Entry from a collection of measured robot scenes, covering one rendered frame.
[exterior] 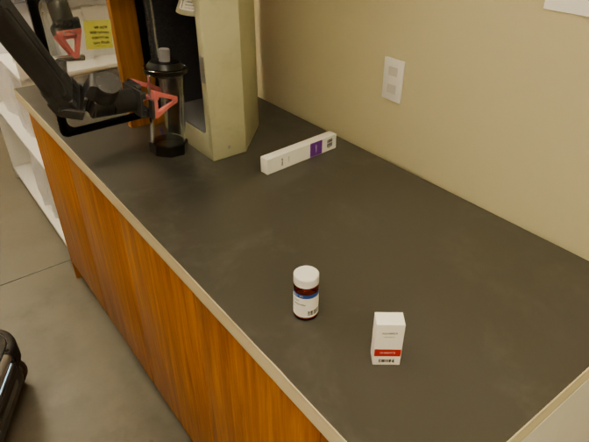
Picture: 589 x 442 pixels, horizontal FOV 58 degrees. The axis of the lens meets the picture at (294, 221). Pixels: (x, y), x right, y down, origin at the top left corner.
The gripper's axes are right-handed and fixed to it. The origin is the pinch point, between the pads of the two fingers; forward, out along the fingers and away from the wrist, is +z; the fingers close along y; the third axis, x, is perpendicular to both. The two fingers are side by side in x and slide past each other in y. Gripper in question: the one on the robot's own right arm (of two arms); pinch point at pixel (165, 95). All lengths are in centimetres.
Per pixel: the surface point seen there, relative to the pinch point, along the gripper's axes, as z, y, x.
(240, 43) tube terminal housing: 20.7, -3.5, -11.8
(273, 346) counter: -18, -70, 23
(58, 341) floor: -24, 61, 118
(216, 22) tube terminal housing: 13.3, -3.3, -17.5
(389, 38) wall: 51, -28, -16
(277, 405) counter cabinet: -16, -70, 39
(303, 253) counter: 4, -53, 21
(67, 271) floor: -4, 105, 116
